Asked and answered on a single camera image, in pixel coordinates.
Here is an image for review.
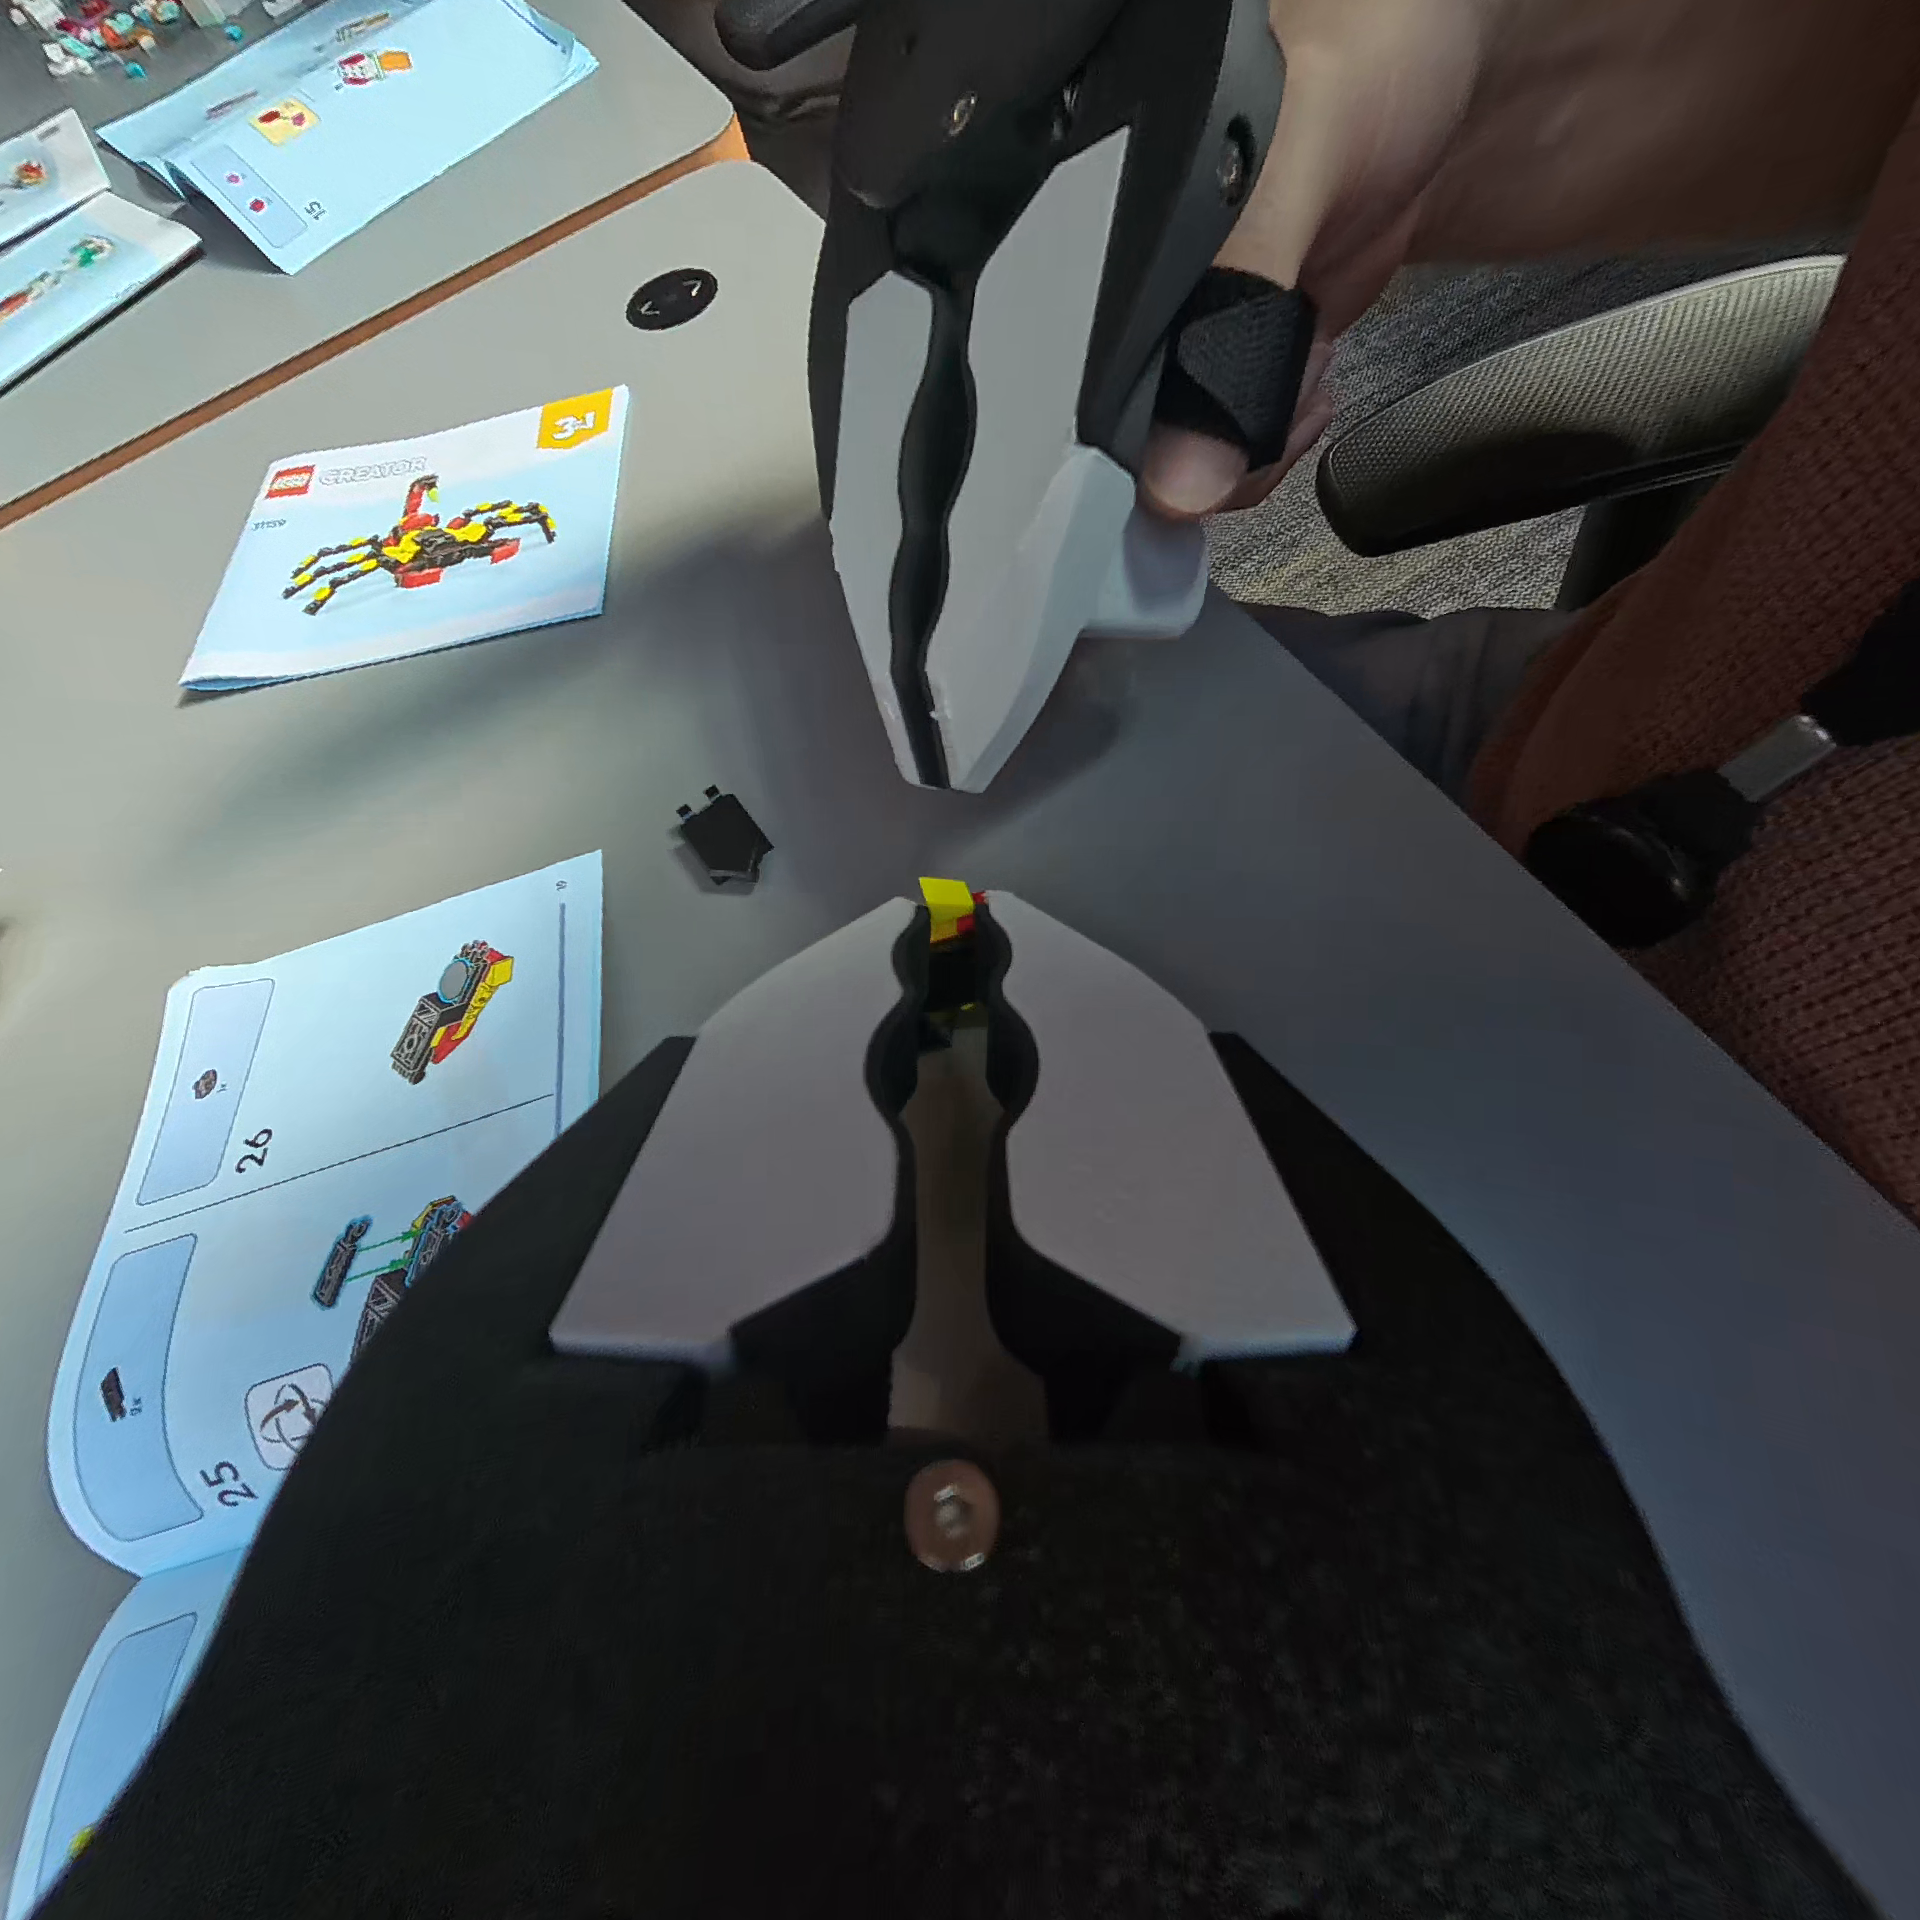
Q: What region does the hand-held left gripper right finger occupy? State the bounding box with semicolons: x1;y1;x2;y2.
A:
989;889;1361;1363

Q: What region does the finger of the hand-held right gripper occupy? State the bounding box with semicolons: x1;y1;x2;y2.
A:
819;261;950;790
920;125;1213;798

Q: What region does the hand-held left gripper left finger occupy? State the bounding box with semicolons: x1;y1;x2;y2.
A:
545;896;924;1371

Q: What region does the small red yellow black assembly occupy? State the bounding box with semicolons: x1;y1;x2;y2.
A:
916;876;995;1032

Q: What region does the grey desk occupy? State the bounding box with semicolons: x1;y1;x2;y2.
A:
0;0;748;525
0;156;1920;1920

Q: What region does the person's right hand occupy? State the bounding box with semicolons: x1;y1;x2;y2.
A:
1138;0;1911;521

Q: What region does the black pointed plate brick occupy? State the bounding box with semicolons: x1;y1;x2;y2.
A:
676;782;777;889

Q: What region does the scorpion cover instruction booklet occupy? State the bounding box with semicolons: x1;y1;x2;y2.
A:
181;387;634;696

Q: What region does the blue building instruction booklet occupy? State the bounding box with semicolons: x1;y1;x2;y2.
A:
0;851;605;1920

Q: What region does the black office chair armrest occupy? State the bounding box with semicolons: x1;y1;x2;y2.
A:
1200;239;1855;619

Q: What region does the light blue instruction booklet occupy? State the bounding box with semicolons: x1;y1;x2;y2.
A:
0;109;114;249
96;0;598;278
0;195;201;393

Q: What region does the person's brown knit sweater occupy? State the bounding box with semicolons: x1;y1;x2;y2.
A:
1628;737;1920;1311

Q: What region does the pile of pastel toy bricks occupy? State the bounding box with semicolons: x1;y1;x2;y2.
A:
0;0;287;81

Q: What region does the black strap with metal clip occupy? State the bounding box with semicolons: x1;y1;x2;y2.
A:
1527;630;1920;950

